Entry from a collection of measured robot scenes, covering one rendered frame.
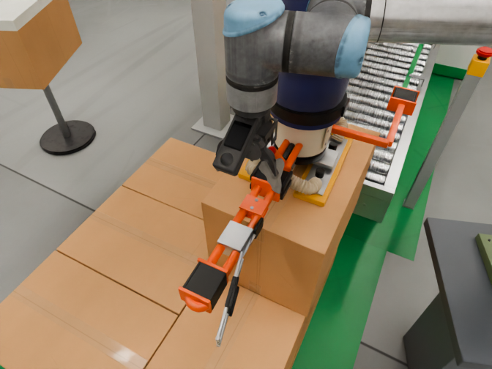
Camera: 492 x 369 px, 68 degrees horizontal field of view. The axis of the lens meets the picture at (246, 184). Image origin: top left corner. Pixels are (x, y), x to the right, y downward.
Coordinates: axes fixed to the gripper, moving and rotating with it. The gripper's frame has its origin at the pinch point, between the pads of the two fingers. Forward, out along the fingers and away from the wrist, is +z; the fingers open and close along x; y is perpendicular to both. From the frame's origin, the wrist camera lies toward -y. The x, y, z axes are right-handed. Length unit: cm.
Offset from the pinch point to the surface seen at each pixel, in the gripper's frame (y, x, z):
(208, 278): -17.9, -0.2, 11.8
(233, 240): -6.6, 0.0, 12.6
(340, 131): 44.9, -10.2, 13.4
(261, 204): 6.3, -1.3, 12.7
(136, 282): -7, 42, 67
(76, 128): 94, 195, 119
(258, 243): 9.7, 0.5, 35.3
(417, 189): 131, -49, 104
